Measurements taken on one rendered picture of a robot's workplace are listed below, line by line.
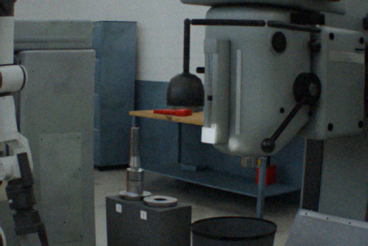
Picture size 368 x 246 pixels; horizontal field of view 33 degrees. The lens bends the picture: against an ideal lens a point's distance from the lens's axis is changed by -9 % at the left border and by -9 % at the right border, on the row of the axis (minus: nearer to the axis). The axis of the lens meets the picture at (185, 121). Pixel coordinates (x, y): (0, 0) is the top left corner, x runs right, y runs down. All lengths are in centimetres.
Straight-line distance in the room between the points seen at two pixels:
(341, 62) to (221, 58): 30
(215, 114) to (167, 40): 724
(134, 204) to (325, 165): 53
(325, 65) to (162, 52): 725
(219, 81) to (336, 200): 59
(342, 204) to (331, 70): 45
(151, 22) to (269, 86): 756
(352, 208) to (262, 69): 57
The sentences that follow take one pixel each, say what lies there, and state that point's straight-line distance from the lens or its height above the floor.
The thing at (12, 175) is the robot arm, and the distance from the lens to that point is 183.
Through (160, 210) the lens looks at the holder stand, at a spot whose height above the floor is 113.
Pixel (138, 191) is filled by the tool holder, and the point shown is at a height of 115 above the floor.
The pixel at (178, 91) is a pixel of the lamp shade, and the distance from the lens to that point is 123.
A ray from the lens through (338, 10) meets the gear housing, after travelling 148.
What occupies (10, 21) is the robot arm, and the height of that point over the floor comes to 162.
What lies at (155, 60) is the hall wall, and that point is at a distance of 875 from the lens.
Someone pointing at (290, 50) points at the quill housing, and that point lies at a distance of 137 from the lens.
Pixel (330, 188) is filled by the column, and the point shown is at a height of 117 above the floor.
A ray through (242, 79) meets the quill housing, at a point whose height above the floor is 147.
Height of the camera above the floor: 151
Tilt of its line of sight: 5 degrees down
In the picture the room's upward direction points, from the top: 1 degrees clockwise
